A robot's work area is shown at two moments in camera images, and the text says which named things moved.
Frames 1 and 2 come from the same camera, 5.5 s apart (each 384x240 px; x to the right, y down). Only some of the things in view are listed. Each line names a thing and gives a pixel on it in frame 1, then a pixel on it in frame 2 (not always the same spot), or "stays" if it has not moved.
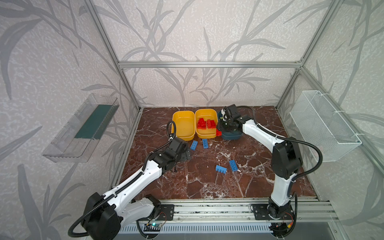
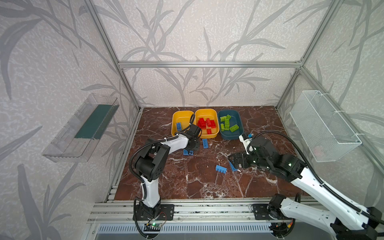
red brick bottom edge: [208, 124] stays
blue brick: [205, 143] stays
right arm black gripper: [228, 124] → [243, 159]
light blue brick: [220, 169] stays
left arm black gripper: [186, 152] → [193, 142]
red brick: [213, 124] stays
